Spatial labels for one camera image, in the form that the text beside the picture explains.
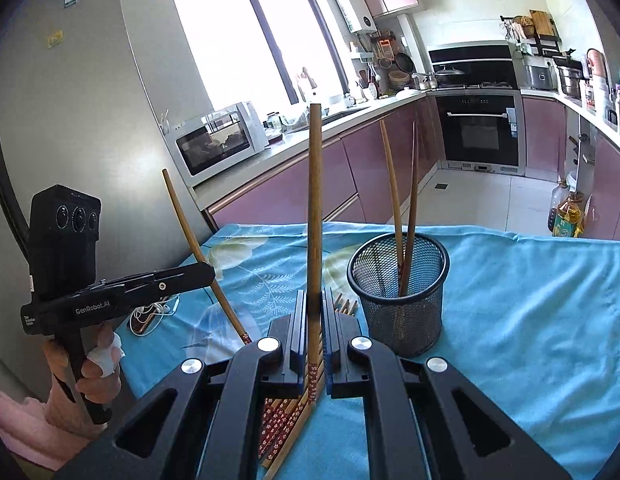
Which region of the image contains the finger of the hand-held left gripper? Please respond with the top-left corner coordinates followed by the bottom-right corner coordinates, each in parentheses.
top-left (85, 262), bottom-right (217, 307)

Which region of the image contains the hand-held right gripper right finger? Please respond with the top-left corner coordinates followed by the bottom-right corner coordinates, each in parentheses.
top-left (322, 287), bottom-right (573, 480)

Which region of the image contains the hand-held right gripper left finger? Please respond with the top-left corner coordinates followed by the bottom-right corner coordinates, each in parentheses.
top-left (52, 290), bottom-right (311, 480)

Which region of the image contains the red-tipped wooden chopstick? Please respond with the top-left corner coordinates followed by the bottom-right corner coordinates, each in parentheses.
top-left (379, 120), bottom-right (407, 283)
top-left (398, 121), bottom-right (421, 301)
top-left (306, 103), bottom-right (325, 403)
top-left (162, 168), bottom-right (253, 346)

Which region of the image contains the black mesh utensil holder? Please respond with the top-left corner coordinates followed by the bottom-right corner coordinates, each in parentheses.
top-left (347, 232), bottom-right (451, 359)

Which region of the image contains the bunch of wooden chopsticks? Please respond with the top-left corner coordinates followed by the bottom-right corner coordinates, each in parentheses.
top-left (257, 294), bottom-right (359, 470)

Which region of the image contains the person's left forearm pink sleeve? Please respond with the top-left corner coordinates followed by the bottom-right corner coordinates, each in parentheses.
top-left (0, 382), bottom-right (111, 472)

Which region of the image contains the person's left hand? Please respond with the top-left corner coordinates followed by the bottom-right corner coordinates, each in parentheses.
top-left (42, 322), bottom-right (127, 428)

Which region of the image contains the grey refrigerator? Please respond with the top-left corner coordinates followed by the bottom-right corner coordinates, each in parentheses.
top-left (0, 0), bottom-right (217, 403)

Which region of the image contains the white microwave oven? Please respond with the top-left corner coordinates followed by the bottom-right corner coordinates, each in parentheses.
top-left (175, 101), bottom-right (271, 177)

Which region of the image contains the blue floral tablecloth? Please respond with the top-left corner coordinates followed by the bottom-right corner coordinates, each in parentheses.
top-left (112, 220), bottom-right (620, 480)

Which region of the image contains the pink lower cabinets long run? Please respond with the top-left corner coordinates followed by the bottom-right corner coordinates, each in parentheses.
top-left (202, 94), bottom-right (447, 233)

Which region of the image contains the kitchen window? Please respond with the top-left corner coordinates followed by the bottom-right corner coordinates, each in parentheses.
top-left (168, 0), bottom-right (351, 122)

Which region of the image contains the black built-in oven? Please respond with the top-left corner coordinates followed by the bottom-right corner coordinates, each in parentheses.
top-left (434, 91), bottom-right (523, 169)

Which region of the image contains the clear cooking oil bottle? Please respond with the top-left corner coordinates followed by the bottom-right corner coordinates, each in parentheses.
top-left (546, 181), bottom-right (573, 231)

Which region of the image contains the yellow cooking oil bottle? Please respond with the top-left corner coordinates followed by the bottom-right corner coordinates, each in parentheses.
top-left (552, 192), bottom-right (586, 239)

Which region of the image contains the wok with lid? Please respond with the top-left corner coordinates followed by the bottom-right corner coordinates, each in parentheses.
top-left (433, 64), bottom-right (466, 86)

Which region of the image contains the pink lower cabinets short run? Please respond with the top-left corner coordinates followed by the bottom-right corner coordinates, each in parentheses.
top-left (521, 91), bottom-right (620, 242)

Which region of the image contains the black range hood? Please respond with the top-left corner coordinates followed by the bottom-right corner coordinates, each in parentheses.
top-left (427, 44), bottom-right (518, 89)

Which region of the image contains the silver rice cooker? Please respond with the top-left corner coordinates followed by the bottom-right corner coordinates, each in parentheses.
top-left (522, 57), bottom-right (558, 91)

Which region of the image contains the stainless steel pot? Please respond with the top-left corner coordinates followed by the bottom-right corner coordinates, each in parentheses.
top-left (556, 64), bottom-right (586, 99)

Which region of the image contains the black countertop storage rack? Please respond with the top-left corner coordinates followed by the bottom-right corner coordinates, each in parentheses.
top-left (500, 9), bottom-right (561, 57)

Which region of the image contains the pink thermos jug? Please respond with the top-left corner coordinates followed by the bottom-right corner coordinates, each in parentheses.
top-left (586, 48), bottom-right (609, 112)

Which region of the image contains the white charging cable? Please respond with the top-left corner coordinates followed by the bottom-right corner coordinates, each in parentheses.
top-left (128, 295), bottom-right (182, 336)

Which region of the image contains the white wall water heater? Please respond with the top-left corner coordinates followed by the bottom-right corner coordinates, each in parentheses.
top-left (333, 0), bottom-right (377, 34)

